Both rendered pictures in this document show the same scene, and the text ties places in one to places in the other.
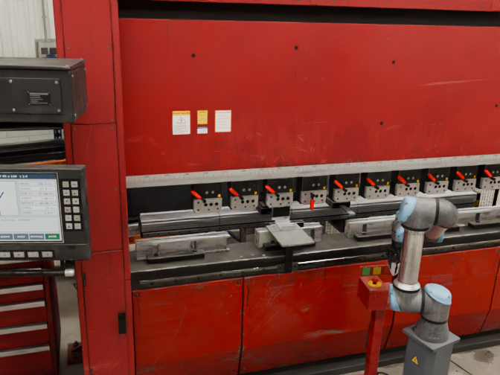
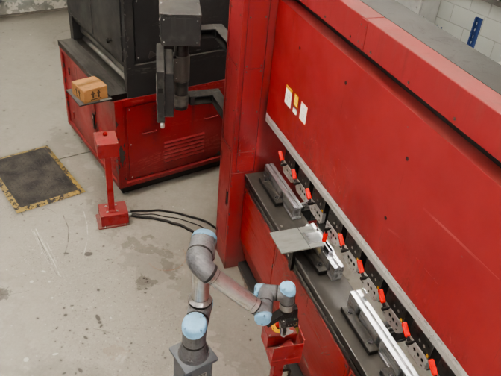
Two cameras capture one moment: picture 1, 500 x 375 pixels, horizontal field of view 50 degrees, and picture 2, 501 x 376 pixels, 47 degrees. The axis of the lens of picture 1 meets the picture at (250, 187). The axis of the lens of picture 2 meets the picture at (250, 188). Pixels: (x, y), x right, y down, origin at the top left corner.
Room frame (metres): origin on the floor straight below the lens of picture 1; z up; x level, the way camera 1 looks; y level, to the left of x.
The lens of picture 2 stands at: (2.10, -2.65, 3.09)
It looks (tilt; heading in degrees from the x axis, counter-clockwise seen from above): 36 degrees down; 84
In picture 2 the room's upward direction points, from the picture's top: 6 degrees clockwise
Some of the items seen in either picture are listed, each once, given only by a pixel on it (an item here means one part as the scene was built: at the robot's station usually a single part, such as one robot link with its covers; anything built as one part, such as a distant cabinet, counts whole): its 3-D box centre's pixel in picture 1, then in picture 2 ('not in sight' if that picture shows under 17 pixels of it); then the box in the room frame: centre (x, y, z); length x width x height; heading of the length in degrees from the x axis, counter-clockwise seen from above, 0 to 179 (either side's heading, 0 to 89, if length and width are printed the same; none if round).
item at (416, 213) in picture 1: (411, 255); (200, 279); (2.10, -0.71, 1.15); 0.15 x 0.12 x 0.55; 81
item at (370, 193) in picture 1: (374, 183); (378, 278); (2.94, -0.72, 1.20); 0.15 x 0.09 x 0.17; 108
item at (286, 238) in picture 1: (289, 234); (297, 239); (2.63, -0.22, 1.00); 0.26 x 0.18 x 0.01; 18
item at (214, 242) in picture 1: (183, 245); (282, 190); (2.60, 0.35, 0.92); 0.50 x 0.06 x 0.10; 108
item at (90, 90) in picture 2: not in sight; (88, 88); (1.17, 1.42, 1.04); 0.30 x 0.26 x 0.12; 121
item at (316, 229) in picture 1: (288, 234); (322, 251); (2.79, -0.23, 0.92); 0.39 x 0.06 x 0.10; 108
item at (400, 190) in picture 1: (405, 181); (400, 309); (3.00, -0.91, 1.20); 0.15 x 0.09 x 0.17; 108
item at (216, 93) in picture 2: not in sight; (210, 106); (2.12, 0.98, 1.18); 0.40 x 0.24 x 0.07; 108
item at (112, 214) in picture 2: not in sight; (109, 179); (1.34, 1.10, 0.41); 0.25 x 0.20 x 0.83; 18
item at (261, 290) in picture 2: (407, 232); (265, 294); (2.41, -0.78, 1.13); 0.11 x 0.11 x 0.08; 81
